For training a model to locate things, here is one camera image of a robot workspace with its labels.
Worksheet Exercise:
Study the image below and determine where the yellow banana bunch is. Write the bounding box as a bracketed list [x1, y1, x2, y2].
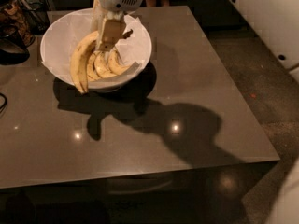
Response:
[70, 31, 131, 94]

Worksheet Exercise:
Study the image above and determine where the glass jar with snacks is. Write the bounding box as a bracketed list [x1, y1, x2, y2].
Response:
[0, 0, 35, 47]

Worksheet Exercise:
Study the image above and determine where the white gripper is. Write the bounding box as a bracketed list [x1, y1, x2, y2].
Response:
[91, 0, 143, 51]

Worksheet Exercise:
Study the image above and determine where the black wire rack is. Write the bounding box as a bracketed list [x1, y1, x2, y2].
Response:
[18, 0, 50, 35]

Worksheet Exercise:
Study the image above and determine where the black kettle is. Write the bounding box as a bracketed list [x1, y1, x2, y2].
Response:
[0, 24, 30, 65]

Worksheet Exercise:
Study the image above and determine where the white paper liner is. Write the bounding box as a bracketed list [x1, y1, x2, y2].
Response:
[41, 13, 152, 86]

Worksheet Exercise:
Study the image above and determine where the white bowl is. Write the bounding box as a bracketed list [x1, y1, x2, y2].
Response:
[39, 7, 153, 93]

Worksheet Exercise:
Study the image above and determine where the black cable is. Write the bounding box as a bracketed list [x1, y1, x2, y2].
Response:
[0, 91, 8, 114]

